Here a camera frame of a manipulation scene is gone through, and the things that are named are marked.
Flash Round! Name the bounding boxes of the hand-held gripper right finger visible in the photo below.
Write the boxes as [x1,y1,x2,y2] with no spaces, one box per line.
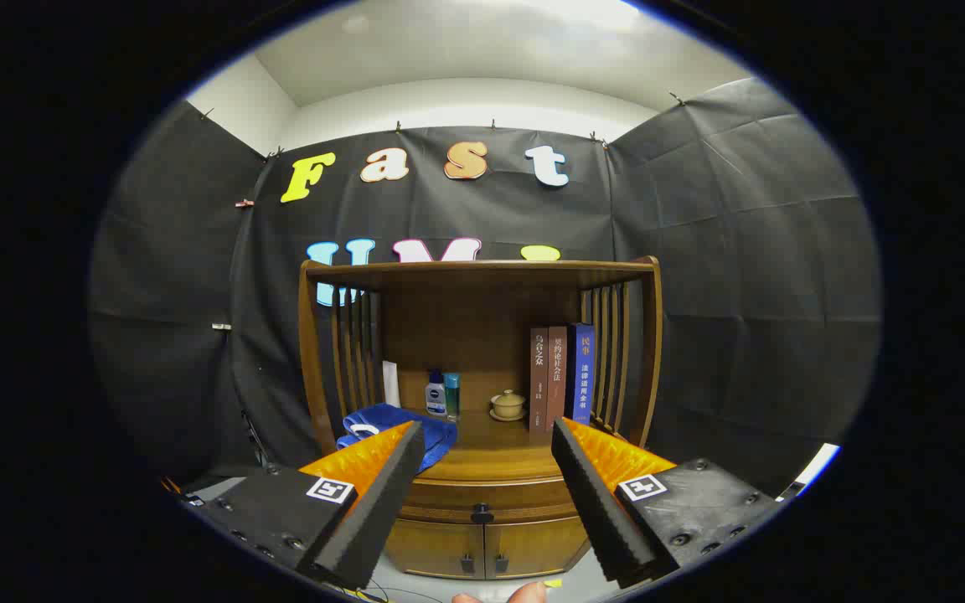
[551,417,785,590]

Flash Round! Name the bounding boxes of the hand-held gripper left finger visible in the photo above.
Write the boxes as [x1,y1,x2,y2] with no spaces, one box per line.
[183,420,426,591]

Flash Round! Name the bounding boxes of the wooden cabinet door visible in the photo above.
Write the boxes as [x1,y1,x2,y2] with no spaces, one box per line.
[384,518,486,580]
[483,518,591,579]

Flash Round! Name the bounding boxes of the wooden countertop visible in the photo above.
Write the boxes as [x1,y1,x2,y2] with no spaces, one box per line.
[340,409,642,483]

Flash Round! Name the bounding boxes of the wooden cabinet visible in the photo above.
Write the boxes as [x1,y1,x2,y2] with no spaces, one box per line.
[298,255,663,580]

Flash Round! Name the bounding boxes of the blue folded towel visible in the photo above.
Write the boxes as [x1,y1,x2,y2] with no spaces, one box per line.
[336,404,458,474]

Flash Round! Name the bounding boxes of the dark brown book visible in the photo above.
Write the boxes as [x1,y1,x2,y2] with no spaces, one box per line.
[529,327,550,433]

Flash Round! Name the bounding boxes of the beige lidded teacup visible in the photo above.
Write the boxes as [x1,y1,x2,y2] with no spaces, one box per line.
[489,389,528,422]

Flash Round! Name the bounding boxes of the blue book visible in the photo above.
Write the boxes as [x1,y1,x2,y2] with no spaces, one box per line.
[565,323,596,425]

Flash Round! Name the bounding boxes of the reddish brown book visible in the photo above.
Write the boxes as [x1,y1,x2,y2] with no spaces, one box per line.
[546,326,569,432]

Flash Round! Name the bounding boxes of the black backdrop cloth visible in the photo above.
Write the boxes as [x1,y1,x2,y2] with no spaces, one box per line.
[89,77,883,503]

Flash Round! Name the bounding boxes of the floor cables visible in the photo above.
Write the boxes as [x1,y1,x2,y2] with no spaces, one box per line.
[348,585,421,603]

